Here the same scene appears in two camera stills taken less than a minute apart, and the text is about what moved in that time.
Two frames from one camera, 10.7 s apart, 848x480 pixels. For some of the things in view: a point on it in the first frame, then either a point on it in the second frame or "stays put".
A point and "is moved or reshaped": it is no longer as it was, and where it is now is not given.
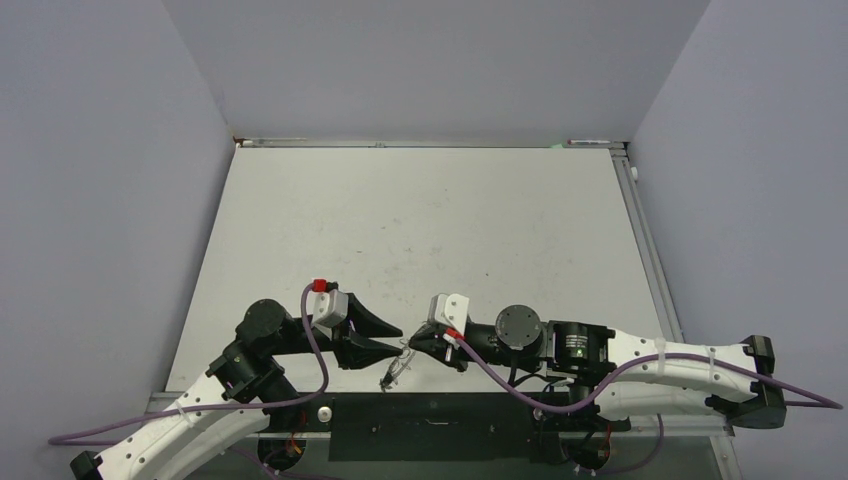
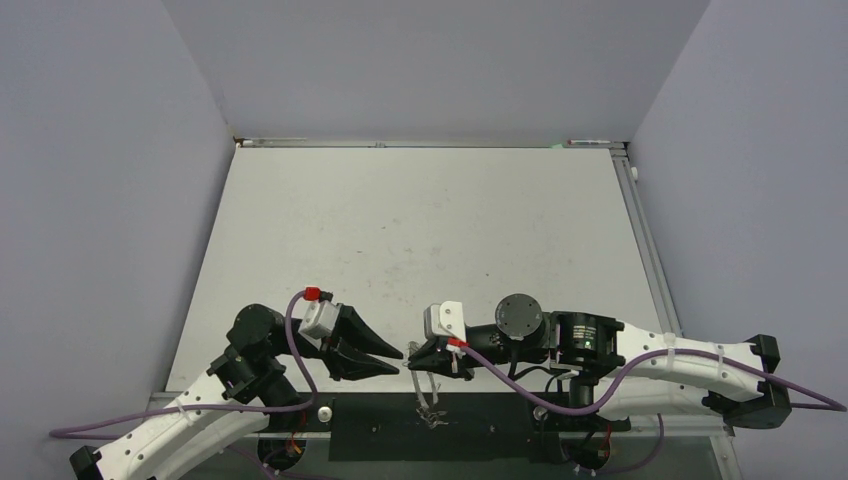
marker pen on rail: x=583 y=142 stays put
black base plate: x=430 y=427 stays put
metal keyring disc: x=407 y=349 is moved or reshaped
